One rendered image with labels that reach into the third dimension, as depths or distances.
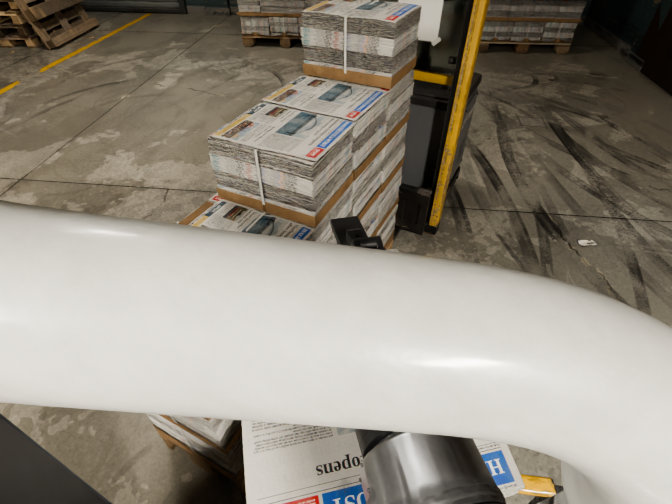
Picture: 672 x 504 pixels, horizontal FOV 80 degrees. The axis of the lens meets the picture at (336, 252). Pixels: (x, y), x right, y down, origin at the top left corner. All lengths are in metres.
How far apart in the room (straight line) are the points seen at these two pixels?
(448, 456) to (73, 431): 1.87
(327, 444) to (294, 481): 0.05
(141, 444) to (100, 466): 0.15
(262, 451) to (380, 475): 0.20
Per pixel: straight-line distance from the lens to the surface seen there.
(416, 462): 0.29
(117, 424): 1.99
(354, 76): 1.65
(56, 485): 1.11
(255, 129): 1.32
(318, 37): 1.69
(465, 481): 0.29
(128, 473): 1.88
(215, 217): 1.36
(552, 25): 6.31
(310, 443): 0.48
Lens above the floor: 1.63
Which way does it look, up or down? 43 degrees down
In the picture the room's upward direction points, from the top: straight up
